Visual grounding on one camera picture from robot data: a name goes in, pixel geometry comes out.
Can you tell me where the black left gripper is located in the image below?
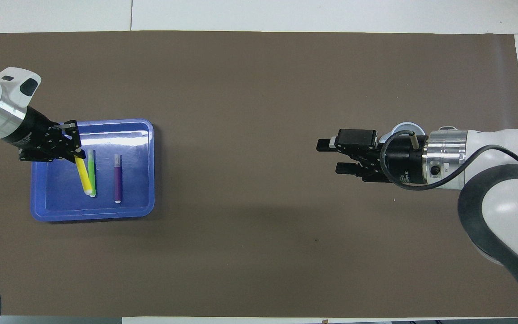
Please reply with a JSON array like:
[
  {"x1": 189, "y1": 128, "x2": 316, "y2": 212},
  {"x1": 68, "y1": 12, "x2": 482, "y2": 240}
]
[{"x1": 0, "y1": 107, "x2": 82, "y2": 162}]

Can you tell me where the yellow marker pen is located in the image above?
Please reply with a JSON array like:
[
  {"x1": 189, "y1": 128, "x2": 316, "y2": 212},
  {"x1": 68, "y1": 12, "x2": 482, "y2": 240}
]
[{"x1": 74, "y1": 155, "x2": 94, "y2": 195}]

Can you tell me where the blue plastic tray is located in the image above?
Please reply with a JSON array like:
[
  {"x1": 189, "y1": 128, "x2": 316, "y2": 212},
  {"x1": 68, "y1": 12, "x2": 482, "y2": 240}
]
[{"x1": 31, "y1": 118, "x2": 155, "y2": 222}]

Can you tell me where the purple marker pen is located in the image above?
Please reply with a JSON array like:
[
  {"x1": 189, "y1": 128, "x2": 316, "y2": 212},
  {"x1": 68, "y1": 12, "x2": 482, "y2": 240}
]
[{"x1": 114, "y1": 154, "x2": 122, "y2": 204}]

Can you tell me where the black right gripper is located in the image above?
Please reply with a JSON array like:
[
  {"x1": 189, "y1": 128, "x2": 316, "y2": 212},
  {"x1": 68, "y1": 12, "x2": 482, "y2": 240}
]
[{"x1": 317, "y1": 129, "x2": 428, "y2": 184}]

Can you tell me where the green marker pen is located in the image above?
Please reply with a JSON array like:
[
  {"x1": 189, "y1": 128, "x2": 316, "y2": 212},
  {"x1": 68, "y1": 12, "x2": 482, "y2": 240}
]
[{"x1": 87, "y1": 149, "x2": 97, "y2": 198}]

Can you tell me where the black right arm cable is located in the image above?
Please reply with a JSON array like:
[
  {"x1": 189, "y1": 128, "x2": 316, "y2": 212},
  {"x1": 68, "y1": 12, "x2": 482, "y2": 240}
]
[{"x1": 379, "y1": 130, "x2": 518, "y2": 192}]

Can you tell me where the translucent plastic cup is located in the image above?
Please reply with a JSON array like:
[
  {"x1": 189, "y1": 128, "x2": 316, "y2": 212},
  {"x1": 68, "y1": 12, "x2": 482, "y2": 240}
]
[{"x1": 378, "y1": 121, "x2": 427, "y2": 147}]

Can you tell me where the brown table mat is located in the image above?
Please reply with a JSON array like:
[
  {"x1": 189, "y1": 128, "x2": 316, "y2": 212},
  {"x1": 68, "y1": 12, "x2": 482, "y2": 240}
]
[{"x1": 0, "y1": 31, "x2": 518, "y2": 318}]

